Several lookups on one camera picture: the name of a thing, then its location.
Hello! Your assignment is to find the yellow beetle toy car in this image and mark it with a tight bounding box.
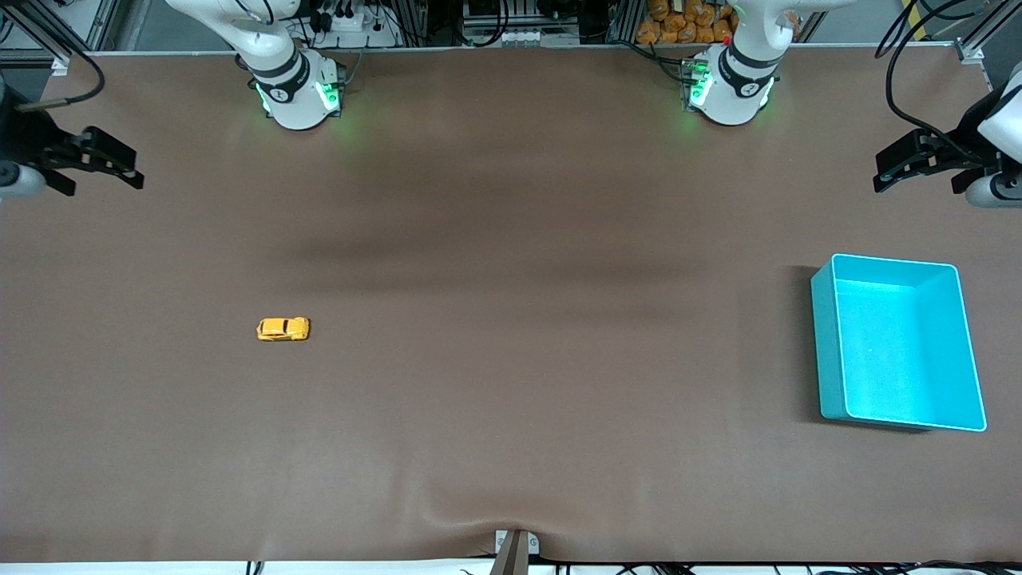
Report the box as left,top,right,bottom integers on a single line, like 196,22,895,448
256,316,311,343

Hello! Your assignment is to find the turquoise plastic bin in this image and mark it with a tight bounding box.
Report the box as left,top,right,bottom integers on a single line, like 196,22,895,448
810,253,988,434

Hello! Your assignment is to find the white power strip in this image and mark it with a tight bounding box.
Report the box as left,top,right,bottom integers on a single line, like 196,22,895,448
307,8,400,49

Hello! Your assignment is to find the white terminal block row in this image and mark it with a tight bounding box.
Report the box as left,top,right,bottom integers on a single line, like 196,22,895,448
467,28,580,47

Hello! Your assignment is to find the brown table mat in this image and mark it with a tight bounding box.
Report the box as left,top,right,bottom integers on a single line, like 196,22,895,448
0,44,1022,564

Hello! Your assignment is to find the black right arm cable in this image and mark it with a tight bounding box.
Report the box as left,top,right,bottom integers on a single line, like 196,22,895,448
0,8,106,113

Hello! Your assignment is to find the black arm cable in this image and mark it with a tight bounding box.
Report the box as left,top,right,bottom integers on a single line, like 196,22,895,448
0,8,106,113
874,0,995,161

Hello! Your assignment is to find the aluminium frame post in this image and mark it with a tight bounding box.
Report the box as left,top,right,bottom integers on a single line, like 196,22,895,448
0,0,121,77
954,0,1022,65

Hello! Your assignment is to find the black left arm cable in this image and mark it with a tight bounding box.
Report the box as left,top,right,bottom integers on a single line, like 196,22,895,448
874,0,995,161

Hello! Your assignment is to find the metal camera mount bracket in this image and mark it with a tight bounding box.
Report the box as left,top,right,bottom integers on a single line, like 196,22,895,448
489,529,541,575

